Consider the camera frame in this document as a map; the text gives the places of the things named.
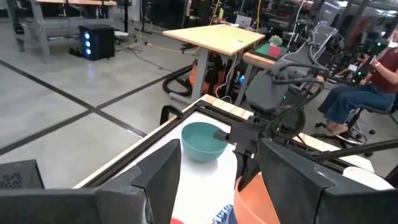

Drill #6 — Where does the seated person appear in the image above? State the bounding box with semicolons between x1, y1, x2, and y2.
317;26;398;138

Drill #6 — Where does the black computer tower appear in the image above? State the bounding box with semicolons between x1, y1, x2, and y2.
0;159;45;190

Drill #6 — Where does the black table clamp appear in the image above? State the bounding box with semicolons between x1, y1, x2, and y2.
159;105;187;126

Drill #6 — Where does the green mat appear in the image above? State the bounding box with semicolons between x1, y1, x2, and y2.
253;42;289;60

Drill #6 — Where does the wooden table with grey legs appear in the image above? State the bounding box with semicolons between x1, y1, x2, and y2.
162;24;266;105

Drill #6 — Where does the orange vacuum cleaner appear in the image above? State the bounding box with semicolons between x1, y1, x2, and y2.
188;51;233;94

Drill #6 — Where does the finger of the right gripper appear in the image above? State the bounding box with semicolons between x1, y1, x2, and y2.
213;129;233;144
234;151;261;191

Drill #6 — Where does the silver laptop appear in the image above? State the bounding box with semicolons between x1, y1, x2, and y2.
234;14;253;29

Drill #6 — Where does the teal plastic bowl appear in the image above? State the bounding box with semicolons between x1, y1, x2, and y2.
181;121;229;164

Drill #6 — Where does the small green plant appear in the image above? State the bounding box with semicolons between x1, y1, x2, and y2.
269;34;284;47

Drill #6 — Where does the yellow floor cable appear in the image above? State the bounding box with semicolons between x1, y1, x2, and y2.
144;41;200;54

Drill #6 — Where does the black office chair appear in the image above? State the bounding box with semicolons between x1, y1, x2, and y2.
310;102;398;158

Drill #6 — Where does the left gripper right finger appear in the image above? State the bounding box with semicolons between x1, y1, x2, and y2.
257;139;398;224

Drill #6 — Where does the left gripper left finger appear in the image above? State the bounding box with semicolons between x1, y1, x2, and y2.
0;139;183;224

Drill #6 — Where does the blue patterned paper bowl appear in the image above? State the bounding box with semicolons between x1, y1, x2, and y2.
212;203;234;224

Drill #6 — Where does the computer tower with blue lights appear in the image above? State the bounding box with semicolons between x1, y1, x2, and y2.
78;24;116;62

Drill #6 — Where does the black vacuum hose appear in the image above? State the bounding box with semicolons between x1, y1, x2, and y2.
162;63;195;97

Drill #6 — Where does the orange plastic bowl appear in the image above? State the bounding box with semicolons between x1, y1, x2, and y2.
233;172;282;224

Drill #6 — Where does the grey workbench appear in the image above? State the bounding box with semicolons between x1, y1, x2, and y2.
6;0;118;57

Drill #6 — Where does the black metal table frame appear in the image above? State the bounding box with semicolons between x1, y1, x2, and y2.
82;104;374;189

